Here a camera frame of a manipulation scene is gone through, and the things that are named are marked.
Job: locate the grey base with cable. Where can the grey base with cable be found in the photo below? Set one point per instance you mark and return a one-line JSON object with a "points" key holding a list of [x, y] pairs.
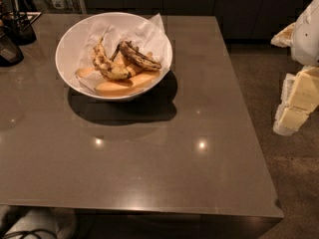
{"points": [[18, 222]]}

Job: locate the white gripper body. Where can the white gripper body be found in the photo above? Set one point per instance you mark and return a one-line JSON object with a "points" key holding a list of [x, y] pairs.
{"points": [[307, 34]]}

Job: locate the white crumpled paper liner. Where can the white crumpled paper liner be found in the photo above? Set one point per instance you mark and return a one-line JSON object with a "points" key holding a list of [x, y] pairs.
{"points": [[146, 36]]}

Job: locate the white bowl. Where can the white bowl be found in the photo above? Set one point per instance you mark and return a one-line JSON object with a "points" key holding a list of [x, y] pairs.
{"points": [[68, 55]]}

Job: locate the dark appliance at left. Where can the dark appliance at left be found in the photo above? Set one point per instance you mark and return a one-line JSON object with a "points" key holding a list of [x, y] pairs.
{"points": [[10, 54]]}

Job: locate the small orange fruit left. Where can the small orange fruit left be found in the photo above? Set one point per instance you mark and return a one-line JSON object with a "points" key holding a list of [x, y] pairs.
{"points": [[83, 72]]}

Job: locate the pale orange fruit front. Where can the pale orange fruit front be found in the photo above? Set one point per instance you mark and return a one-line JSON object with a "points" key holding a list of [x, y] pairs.
{"points": [[138, 83]]}

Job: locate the yellow spotted banana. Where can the yellow spotted banana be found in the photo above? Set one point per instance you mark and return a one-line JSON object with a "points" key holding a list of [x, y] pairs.
{"points": [[107, 67]]}

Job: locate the black wire utensil holder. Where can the black wire utensil holder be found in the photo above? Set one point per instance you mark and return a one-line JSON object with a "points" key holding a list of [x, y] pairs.
{"points": [[21, 30]]}

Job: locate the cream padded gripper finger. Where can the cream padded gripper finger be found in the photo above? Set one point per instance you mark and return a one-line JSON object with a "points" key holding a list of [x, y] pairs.
{"points": [[299, 99]]}

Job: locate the dark spotted banana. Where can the dark spotted banana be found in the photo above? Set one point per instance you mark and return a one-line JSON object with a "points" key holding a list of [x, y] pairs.
{"points": [[137, 58]]}

